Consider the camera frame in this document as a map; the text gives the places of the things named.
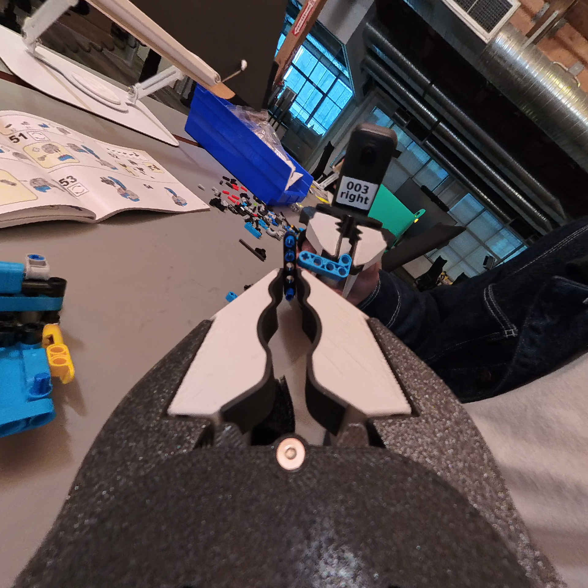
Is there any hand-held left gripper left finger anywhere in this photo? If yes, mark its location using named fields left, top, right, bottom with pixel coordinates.
left=167, top=269, right=281, bottom=417

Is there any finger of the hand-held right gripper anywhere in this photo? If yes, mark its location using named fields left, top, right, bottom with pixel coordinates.
left=305, top=216, right=343, bottom=262
left=353, top=225, right=387, bottom=276

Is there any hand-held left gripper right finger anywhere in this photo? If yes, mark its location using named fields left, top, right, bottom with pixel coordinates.
left=299, top=269, right=413, bottom=418

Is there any short black ridged beam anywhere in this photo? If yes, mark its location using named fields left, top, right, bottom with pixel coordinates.
left=281, top=227, right=300, bottom=301

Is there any pile of small brick parts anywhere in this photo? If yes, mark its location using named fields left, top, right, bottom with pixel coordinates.
left=198, top=175, right=304, bottom=242

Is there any blue yellow brick assembly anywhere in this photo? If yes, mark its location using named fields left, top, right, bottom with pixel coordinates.
left=0, top=254, right=75, bottom=438

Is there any person's right forearm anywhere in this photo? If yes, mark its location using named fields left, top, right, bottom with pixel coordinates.
left=358, top=271, right=442, bottom=364

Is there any grey desk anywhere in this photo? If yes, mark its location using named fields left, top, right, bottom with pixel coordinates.
left=0, top=60, right=331, bottom=588

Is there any person's right hand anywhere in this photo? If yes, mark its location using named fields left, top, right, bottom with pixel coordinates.
left=344, top=269, right=382, bottom=306

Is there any green flat panel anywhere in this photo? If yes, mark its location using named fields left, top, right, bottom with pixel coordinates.
left=367, top=195, right=427, bottom=249

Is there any black angled board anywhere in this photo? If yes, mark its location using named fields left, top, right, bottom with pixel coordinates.
left=381, top=223, right=467, bottom=273

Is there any large window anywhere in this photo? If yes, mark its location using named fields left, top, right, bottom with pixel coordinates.
left=271, top=14, right=354, bottom=136

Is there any clear parts bag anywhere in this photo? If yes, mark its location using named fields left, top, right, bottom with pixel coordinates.
left=230, top=103, right=304, bottom=184

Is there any blue plastic bin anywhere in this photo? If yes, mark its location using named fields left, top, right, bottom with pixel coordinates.
left=185, top=85, right=314, bottom=206

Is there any dark denim jacket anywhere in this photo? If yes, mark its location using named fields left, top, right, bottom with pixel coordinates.
left=413, top=216, right=588, bottom=402

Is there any dark flat panel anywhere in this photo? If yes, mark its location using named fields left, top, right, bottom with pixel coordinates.
left=87, top=0, right=290, bottom=111

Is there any white shirt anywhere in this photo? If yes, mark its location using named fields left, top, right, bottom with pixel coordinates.
left=462, top=354, right=588, bottom=588

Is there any open instruction booklet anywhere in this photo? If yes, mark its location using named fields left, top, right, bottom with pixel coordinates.
left=0, top=110, right=211, bottom=229

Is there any white laptop stand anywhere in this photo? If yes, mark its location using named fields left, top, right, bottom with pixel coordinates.
left=0, top=0, right=249, bottom=147

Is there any duct vent grille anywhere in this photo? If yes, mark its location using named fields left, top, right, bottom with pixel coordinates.
left=441, top=0, right=522, bottom=44

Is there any metal ventilation duct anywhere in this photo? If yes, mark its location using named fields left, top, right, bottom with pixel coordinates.
left=480, top=23, right=588, bottom=171

